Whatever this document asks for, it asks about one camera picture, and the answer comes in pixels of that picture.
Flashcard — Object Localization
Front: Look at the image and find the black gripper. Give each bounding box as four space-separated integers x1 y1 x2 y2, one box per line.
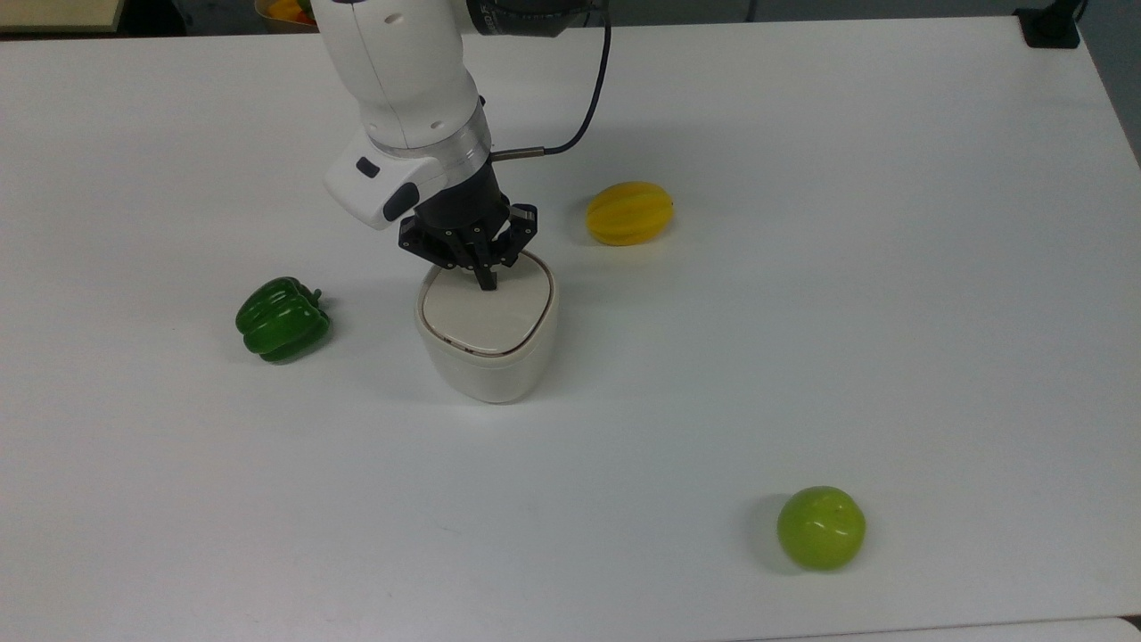
397 163 540 292

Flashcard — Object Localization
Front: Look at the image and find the cream garbage bin with lid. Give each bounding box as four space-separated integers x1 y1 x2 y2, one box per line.
415 250 561 405

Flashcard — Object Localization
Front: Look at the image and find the yellow toy starfruit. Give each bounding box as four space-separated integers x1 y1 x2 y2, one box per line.
586 181 676 247

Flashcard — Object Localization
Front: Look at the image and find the dark green toy bell pepper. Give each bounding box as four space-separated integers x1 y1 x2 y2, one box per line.
235 276 332 365

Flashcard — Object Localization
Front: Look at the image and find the light green toy apple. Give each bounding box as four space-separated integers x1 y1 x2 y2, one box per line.
776 485 867 572

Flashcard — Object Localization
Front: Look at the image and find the tan wooden board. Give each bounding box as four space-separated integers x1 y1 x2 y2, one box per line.
0 0 126 33

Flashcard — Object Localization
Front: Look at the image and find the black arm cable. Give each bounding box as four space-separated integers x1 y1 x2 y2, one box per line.
492 9 614 162

